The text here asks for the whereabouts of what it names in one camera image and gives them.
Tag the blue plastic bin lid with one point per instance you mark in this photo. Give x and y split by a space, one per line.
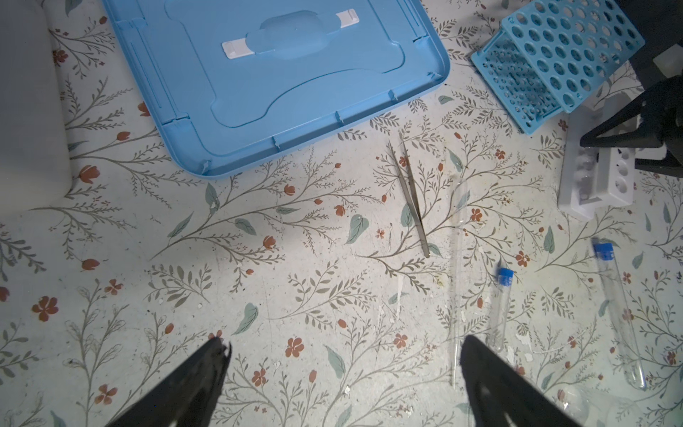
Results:
233 84

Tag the clear glass stirring rod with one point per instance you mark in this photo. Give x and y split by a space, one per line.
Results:
458 203

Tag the white plastic storage bin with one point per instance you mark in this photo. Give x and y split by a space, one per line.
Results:
35 165

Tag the white test tube rack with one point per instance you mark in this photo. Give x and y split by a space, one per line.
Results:
595 178

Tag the long blue-capped test tube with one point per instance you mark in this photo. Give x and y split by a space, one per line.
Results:
619 312

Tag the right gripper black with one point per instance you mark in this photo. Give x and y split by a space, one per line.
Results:
659 107

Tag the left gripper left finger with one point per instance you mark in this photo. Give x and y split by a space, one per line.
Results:
188 396

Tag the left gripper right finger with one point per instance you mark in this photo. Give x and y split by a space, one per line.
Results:
499 396

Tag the small blue-capped test tube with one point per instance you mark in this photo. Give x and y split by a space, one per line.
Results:
500 304

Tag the blue test tube rack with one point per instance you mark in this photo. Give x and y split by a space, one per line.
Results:
551 56

